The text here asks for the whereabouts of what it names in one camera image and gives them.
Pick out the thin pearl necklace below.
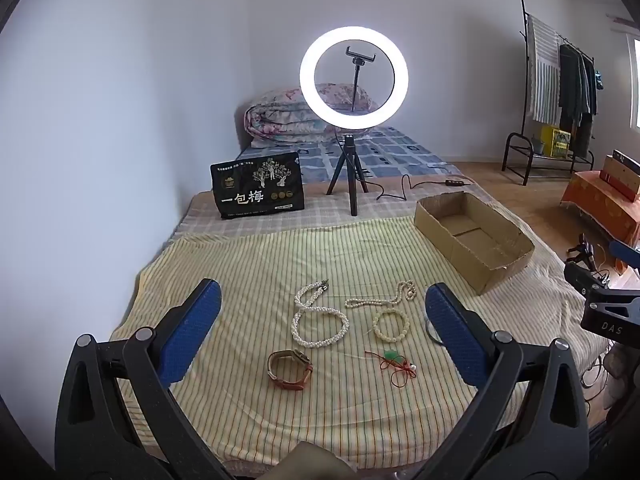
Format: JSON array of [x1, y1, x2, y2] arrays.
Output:
[[344, 279, 418, 310]]

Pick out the yellow crate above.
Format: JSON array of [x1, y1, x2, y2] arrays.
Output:
[[539, 125, 572, 158]]

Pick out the black tripod stand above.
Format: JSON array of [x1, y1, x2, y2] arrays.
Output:
[[326, 134, 369, 217]]

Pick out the blue patterned bed sheet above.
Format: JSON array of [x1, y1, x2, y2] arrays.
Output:
[[239, 127, 459, 183]]

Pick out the cream bead bracelet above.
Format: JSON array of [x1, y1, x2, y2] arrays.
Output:
[[371, 309, 410, 344]]

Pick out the checked beige blanket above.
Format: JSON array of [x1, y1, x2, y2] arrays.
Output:
[[171, 176, 501, 252]]

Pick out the brown cardboard box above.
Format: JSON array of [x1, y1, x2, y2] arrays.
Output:
[[414, 192, 535, 295]]

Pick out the red string jade pendant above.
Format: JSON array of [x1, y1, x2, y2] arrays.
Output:
[[364, 350, 416, 389]]

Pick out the black ring light cable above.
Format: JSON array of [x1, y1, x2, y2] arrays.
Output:
[[369, 173, 452, 202]]

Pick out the white ring light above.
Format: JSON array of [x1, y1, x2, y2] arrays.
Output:
[[298, 26, 409, 130]]

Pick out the cardboard box on table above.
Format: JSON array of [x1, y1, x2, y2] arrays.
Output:
[[600, 150, 640, 202]]

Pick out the folded floral quilt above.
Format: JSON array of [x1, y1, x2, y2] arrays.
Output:
[[243, 84, 378, 144]]

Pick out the black clothes rack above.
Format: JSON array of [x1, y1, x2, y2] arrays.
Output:
[[501, 6, 597, 184]]

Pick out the black snack bag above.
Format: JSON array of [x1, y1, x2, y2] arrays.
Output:
[[210, 153, 305, 220]]

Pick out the dark hanging clothes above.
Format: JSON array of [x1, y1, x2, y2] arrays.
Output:
[[559, 44, 602, 157]]

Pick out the black phone holder clamp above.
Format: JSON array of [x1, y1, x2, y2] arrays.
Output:
[[345, 47, 376, 66]]

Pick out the small black floor tripod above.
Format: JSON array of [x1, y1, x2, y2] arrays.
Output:
[[565, 233, 597, 273]]

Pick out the orange covered low table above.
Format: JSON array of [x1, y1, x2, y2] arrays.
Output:
[[561, 170, 640, 247]]

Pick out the striped hanging cloth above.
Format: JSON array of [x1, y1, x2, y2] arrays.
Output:
[[526, 14, 561, 127]]

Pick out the thick white braided necklace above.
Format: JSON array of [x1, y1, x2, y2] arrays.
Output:
[[290, 282, 350, 349]]

